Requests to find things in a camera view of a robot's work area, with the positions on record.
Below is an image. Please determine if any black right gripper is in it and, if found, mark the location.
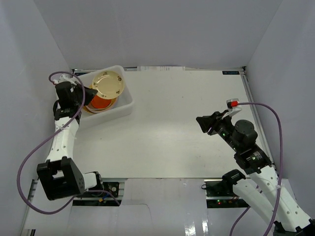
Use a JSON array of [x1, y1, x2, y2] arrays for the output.
[[196, 110, 241, 152]]

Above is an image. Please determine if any orange round plate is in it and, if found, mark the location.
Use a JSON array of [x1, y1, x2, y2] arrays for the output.
[[89, 95, 116, 110]]

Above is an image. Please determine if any yellow round plate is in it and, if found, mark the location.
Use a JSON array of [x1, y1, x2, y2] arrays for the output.
[[83, 97, 119, 114]]

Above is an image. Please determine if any beige floral round plate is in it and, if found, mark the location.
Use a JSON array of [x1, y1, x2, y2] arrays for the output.
[[92, 70, 125, 100]]

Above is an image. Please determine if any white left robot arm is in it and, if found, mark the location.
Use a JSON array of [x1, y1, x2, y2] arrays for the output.
[[36, 82, 104, 201]]

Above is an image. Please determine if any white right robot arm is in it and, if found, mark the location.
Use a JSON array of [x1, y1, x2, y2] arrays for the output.
[[196, 111, 315, 236]]

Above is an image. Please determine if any white plastic bin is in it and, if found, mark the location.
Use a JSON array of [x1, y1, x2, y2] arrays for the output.
[[74, 65, 134, 130]]

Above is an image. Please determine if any paper sheet at back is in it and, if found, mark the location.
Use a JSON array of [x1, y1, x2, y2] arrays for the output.
[[137, 66, 186, 71]]

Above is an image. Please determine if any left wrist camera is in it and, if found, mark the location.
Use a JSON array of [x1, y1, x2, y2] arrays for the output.
[[53, 74, 75, 85]]

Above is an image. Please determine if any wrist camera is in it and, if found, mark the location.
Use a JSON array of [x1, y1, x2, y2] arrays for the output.
[[53, 74, 75, 85], [219, 98, 242, 120]]

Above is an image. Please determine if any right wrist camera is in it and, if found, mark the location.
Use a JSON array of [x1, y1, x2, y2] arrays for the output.
[[219, 98, 242, 120]]

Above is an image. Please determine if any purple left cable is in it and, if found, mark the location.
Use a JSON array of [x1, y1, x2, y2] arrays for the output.
[[16, 71, 121, 214]]

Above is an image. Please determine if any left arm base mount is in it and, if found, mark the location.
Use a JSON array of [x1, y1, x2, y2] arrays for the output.
[[72, 182, 123, 207]]

